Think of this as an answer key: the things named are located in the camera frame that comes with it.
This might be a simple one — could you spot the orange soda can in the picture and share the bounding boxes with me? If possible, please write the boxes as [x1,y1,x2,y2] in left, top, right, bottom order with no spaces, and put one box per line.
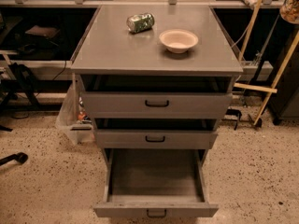
[279,0,299,24]

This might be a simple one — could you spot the grey bottom drawer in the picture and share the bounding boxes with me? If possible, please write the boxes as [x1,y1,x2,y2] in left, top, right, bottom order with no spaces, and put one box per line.
[94,149,218,218]

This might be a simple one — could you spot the grey middle drawer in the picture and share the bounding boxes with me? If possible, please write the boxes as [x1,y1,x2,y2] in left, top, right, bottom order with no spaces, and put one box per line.
[95,119,217,149]

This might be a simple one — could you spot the green soda can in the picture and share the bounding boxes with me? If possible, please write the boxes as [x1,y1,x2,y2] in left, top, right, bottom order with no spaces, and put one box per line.
[126,13,155,34]

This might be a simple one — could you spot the white paper bowl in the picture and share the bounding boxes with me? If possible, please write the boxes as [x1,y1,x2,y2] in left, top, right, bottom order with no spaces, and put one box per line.
[159,29,198,54]

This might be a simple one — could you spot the grey drawer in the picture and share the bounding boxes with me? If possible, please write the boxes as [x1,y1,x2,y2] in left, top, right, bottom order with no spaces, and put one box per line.
[94,149,218,218]
[82,75,232,119]
[95,119,217,149]

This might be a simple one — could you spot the black chair caster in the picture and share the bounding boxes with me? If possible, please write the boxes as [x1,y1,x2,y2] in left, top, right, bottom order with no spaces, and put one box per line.
[0,152,28,166]

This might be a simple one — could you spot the grey drawer cabinet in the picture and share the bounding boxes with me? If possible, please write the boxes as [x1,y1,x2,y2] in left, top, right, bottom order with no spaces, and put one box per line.
[70,4,244,166]

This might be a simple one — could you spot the grey top drawer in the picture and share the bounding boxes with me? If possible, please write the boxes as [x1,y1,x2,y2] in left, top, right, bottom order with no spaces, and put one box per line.
[82,75,232,119]

